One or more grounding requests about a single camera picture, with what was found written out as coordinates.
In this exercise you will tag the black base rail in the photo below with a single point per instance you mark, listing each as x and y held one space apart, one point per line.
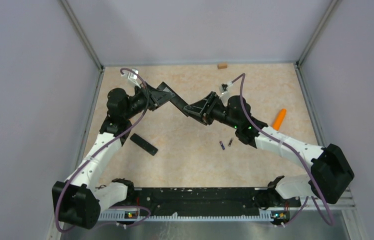
201 202

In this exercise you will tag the brown wooden block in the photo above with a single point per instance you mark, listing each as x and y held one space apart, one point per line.
222 65

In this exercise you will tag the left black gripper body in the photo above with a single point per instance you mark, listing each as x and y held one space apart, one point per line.
145 98

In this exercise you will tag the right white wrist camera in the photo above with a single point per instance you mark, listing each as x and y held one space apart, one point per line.
224 90

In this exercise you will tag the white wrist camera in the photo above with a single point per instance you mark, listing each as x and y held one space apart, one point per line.
224 90
133 77

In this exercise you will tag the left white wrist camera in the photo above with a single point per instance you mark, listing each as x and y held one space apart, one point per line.
133 77

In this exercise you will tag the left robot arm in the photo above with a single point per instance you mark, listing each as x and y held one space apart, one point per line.
77 201

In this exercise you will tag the purple blue battery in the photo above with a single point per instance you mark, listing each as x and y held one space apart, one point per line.
222 145

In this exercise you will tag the black remote control with buttons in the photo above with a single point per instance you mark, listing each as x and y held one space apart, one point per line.
180 104

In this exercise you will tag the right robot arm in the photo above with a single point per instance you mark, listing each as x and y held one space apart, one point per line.
328 172

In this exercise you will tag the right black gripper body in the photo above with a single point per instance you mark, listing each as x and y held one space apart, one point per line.
215 111

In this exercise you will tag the orange toy microphone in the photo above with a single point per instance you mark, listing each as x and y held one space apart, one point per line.
279 119

